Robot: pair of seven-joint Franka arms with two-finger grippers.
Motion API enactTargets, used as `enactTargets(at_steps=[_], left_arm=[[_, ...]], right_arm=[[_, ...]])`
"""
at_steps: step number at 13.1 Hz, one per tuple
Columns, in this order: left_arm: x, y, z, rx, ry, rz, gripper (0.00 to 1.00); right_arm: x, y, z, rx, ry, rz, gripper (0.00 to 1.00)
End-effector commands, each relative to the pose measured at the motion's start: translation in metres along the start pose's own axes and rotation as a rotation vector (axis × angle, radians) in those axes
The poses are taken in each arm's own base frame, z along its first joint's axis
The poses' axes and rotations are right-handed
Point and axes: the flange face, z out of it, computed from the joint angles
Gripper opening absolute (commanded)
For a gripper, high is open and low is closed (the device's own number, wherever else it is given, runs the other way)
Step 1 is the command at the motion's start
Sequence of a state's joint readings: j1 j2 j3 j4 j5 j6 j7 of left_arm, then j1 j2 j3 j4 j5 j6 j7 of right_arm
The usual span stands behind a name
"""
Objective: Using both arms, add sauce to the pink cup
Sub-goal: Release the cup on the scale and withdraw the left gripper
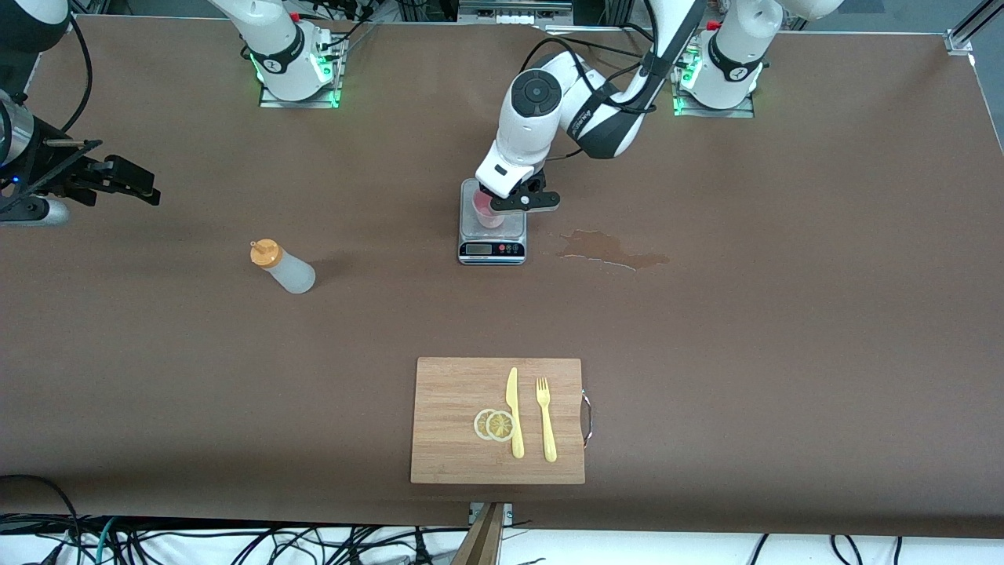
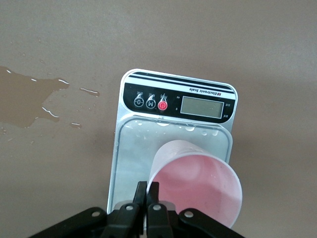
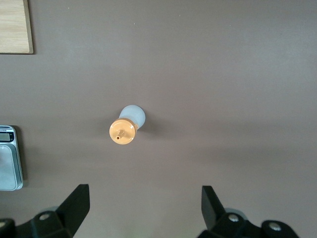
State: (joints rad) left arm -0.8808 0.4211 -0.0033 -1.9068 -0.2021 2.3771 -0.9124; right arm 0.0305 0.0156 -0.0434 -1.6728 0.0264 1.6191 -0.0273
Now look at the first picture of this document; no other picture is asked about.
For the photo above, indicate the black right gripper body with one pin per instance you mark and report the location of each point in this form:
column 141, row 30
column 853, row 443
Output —
column 49, row 169

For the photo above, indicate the pink plastic cup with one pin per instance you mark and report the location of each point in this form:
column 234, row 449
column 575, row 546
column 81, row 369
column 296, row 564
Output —
column 488, row 218

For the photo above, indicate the translucent sauce bottle orange cap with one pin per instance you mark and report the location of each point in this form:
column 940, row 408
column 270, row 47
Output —
column 290, row 271

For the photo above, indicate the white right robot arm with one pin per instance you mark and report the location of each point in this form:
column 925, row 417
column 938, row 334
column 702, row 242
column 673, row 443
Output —
column 278, row 47

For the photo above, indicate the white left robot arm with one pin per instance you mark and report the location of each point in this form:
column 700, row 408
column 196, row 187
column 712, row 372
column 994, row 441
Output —
column 533, row 118

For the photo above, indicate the silver digital kitchen scale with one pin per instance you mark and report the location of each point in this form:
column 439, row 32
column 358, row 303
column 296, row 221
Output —
column 490, row 249

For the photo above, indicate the brown liquid spill stain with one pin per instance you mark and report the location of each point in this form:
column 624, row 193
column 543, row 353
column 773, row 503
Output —
column 604, row 247

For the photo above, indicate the white power strip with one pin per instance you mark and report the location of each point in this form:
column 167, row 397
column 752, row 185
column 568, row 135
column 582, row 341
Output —
column 514, row 14

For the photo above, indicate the yellow plastic knife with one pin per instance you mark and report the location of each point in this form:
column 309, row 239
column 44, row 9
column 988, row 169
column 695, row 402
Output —
column 514, row 408

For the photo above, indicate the wooden cutting board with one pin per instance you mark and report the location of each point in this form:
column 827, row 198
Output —
column 447, row 408

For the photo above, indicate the brown table cover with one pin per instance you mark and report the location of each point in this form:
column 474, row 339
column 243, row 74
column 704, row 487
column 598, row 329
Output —
column 235, row 392

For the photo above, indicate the lemon slice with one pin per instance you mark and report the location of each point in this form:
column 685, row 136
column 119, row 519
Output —
column 500, row 425
column 478, row 424

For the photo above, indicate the yellow plastic fork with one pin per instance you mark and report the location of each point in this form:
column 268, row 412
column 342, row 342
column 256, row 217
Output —
column 547, row 428

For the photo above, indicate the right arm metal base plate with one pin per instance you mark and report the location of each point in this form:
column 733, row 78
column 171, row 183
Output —
column 271, row 102

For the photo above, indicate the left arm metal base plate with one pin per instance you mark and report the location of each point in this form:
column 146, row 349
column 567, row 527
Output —
column 745, row 112

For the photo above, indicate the small metal bracket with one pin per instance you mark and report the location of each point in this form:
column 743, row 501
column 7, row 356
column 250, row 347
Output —
column 508, row 514

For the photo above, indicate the aluminium frame profile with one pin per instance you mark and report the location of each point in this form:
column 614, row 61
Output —
column 958, row 39

